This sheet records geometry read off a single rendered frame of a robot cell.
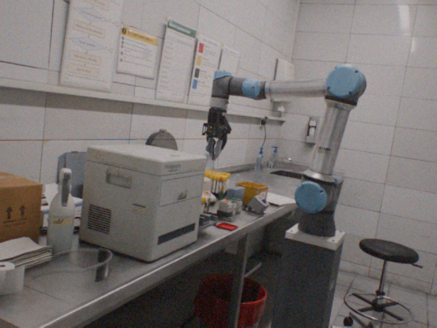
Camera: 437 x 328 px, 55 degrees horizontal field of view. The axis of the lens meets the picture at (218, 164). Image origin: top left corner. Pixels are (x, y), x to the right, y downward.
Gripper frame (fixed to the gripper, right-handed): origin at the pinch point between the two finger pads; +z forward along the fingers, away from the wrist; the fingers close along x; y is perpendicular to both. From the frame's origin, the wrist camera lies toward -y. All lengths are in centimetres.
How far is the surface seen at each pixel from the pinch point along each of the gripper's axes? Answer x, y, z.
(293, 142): -32, -246, 2
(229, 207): 8.3, -3.4, 20.3
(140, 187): 7, 61, 5
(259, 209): 15.0, -24.5, 23.1
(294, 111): -37, -246, -28
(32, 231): -20, 73, 22
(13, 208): -21, 80, 14
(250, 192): 4.2, -38.4, 19.3
